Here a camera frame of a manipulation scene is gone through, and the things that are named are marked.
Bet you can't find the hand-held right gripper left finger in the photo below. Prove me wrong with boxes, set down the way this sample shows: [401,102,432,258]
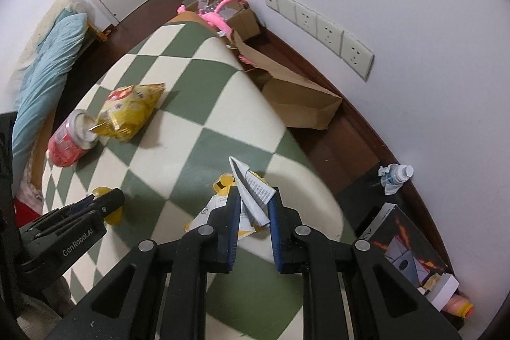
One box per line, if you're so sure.
[44,186,244,340]

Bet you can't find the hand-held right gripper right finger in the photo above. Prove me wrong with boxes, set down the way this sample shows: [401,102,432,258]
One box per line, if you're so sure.
[267,186,465,340]

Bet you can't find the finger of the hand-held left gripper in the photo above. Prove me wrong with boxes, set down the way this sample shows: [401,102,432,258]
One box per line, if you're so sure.
[68,188,126,224]
[38,194,100,221]

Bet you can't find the yellow ball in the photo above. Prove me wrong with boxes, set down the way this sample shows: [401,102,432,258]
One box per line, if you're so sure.
[92,186,125,226]

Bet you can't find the white yellow wrapper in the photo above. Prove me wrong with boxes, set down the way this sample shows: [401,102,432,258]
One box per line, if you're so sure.
[183,156,277,241]

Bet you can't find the red blanket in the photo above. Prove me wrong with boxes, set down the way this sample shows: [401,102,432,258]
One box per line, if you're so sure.
[14,199,42,229]

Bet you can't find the pale checkered bed sheet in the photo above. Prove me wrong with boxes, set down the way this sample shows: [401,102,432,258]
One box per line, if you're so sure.
[18,161,44,203]

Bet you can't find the red drink can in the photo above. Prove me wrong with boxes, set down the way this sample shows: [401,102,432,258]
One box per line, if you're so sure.
[47,109,99,168]

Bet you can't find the yellow snack bag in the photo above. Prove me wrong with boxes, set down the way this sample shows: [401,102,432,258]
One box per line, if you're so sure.
[88,82,166,143]

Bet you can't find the light blue duvet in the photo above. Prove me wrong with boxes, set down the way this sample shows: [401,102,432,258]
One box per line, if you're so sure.
[11,11,88,173]

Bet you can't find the black box with orange print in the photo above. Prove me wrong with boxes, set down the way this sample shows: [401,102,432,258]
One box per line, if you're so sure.
[356,202,449,287]

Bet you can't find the clear plastic bottle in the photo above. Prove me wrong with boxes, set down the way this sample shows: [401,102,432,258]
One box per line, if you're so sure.
[378,163,414,194]

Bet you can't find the green white checkered tablecloth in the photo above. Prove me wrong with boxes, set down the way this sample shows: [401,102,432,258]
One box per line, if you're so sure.
[40,20,345,340]

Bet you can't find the brown paper bag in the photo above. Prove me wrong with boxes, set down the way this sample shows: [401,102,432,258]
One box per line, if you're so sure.
[229,30,343,131]

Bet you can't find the small wooden object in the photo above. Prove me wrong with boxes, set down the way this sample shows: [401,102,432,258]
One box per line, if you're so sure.
[88,23,114,43]

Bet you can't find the small white box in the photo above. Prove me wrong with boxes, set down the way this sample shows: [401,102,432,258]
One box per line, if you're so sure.
[416,272,461,313]

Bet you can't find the orange plastic object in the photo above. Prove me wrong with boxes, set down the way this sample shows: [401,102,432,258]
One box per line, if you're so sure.
[444,294,476,319]

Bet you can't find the cream mattress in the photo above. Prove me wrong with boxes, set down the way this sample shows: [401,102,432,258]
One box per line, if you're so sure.
[8,0,96,86]

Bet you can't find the brown cardboard box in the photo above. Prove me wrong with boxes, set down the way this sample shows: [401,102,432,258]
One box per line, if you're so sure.
[182,0,261,43]

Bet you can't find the pink plush toy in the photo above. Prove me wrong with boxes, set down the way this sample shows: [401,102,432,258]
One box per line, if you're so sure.
[177,0,250,42]

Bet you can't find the wooden bed frame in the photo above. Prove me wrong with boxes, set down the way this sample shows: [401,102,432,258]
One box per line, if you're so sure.
[28,117,54,189]

